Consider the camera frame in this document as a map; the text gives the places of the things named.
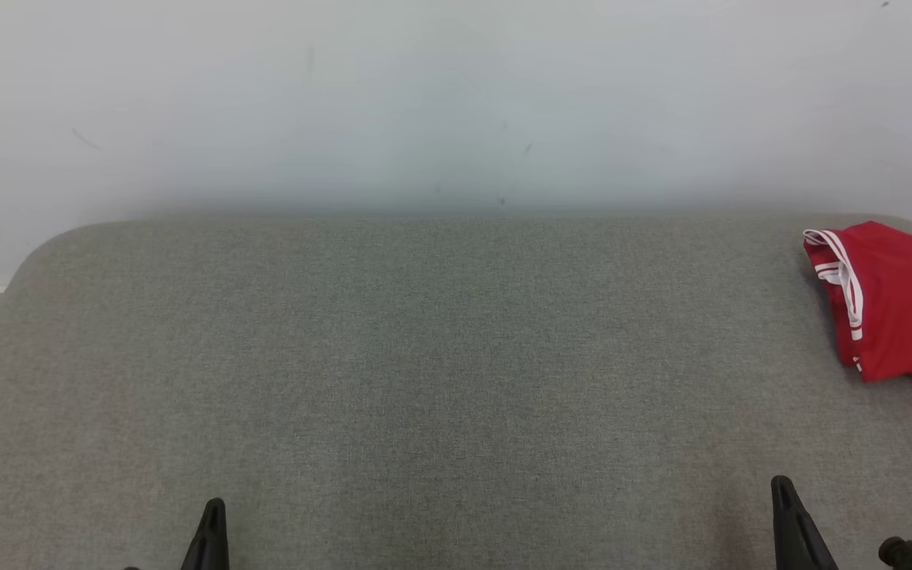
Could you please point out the red and white jersey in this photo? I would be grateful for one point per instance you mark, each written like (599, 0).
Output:
(907, 301)

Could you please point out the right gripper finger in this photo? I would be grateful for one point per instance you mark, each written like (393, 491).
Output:
(814, 546)
(787, 538)

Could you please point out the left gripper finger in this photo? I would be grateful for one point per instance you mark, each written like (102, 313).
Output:
(201, 546)
(220, 546)

